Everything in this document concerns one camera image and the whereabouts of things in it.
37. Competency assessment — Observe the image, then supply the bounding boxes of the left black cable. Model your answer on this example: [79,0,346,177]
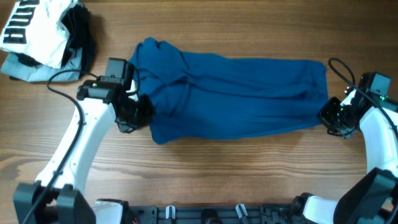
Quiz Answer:
[21,68,100,224]

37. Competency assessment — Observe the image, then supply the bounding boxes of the black folded garment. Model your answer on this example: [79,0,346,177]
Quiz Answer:
[7,2,96,82]

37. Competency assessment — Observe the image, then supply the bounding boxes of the white shirt with black lettering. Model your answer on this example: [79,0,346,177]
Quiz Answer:
[1,0,79,68]

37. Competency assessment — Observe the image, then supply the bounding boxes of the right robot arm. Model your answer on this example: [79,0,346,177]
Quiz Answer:
[288,72,397,223]

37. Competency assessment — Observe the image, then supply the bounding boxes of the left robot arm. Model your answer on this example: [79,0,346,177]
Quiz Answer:
[13,58,154,223]

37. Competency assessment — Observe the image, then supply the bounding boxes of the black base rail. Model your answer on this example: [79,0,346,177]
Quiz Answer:
[130,204,305,224]

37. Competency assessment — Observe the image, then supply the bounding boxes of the blue t-shirt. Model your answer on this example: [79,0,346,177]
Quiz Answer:
[130,37,328,144]

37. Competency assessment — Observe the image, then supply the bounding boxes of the grey folded garment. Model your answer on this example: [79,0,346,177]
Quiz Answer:
[1,48,83,82]

